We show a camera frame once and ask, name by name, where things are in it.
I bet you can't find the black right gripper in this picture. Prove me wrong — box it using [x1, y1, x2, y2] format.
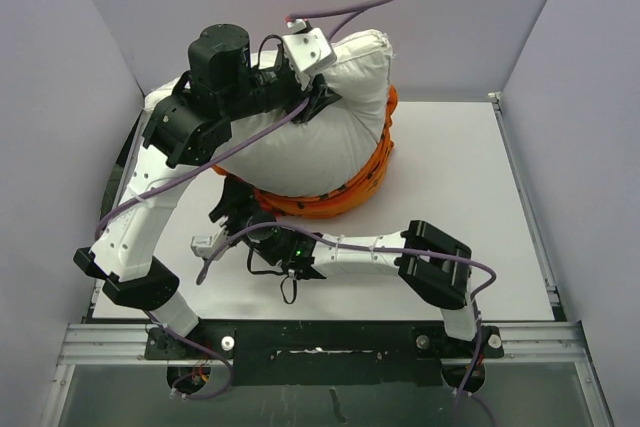
[211, 176, 262, 248]

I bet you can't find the white pillow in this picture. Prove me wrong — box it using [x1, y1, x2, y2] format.
[143, 28, 393, 198]

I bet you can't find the orange patterned plush pillowcase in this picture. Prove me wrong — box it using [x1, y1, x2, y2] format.
[213, 86, 398, 219]

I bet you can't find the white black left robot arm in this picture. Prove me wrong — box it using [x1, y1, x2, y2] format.
[73, 19, 337, 358]

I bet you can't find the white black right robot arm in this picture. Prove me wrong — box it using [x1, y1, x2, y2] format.
[209, 177, 481, 356]

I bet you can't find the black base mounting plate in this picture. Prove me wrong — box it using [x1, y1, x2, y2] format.
[144, 320, 504, 393]

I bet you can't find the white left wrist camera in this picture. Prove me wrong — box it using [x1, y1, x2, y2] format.
[282, 19, 337, 90]

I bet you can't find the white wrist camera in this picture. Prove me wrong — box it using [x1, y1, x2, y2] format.
[190, 228, 230, 261]
[282, 19, 337, 90]

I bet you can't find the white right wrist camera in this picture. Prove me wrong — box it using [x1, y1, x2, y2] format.
[190, 228, 230, 261]

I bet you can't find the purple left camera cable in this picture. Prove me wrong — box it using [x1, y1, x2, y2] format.
[93, 0, 399, 401]

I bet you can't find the purple camera cable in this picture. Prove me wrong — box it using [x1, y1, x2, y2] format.
[195, 226, 499, 427]
[93, 0, 399, 401]

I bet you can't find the aluminium frame rail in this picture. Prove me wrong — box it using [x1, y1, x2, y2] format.
[39, 324, 166, 427]

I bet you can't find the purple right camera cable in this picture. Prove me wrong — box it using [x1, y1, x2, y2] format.
[195, 226, 499, 427]

